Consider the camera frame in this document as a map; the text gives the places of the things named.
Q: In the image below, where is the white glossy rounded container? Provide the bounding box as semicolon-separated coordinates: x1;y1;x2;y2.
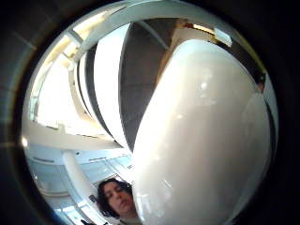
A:
131;38;272;225

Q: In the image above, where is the the person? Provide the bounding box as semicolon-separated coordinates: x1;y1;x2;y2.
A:
95;177;143;225

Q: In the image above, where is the white round building column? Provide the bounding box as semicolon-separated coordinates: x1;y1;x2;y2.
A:
61;150;108;225

